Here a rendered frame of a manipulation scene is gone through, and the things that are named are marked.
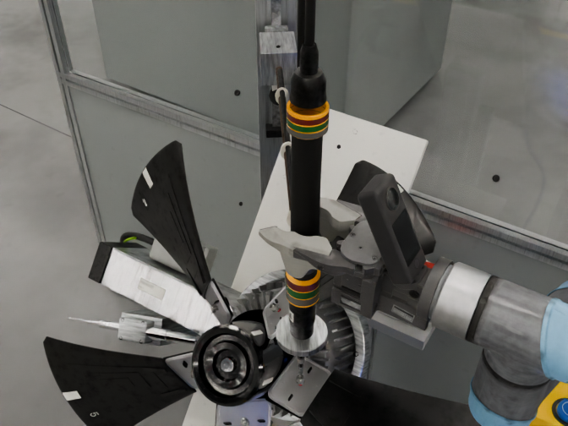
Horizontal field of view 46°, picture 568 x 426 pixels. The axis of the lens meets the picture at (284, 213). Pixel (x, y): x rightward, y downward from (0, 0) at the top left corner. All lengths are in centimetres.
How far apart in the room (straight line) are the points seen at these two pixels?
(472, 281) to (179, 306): 64
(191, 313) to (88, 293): 166
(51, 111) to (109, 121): 186
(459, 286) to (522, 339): 8
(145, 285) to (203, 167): 78
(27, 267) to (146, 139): 113
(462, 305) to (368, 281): 10
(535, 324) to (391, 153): 57
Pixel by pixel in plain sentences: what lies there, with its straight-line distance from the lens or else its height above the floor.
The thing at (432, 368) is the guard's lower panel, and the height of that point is 43.
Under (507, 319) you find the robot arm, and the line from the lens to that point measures 70.
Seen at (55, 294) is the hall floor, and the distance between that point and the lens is 288.
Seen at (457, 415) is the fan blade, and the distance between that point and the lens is 102.
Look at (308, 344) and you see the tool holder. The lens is 90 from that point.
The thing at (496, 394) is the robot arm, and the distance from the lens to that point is 78.
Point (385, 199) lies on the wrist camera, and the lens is 68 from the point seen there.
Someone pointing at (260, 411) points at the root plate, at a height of 111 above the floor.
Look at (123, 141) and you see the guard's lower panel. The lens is 217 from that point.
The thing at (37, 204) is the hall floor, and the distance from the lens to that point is 334.
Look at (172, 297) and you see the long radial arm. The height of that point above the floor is 112.
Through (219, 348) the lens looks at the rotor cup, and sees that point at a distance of 100.
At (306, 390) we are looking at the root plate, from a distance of 101.
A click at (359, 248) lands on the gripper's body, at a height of 151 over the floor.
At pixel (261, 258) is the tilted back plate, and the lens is 127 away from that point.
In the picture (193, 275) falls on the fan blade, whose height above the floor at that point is 125.
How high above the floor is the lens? 202
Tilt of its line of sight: 41 degrees down
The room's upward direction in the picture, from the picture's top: straight up
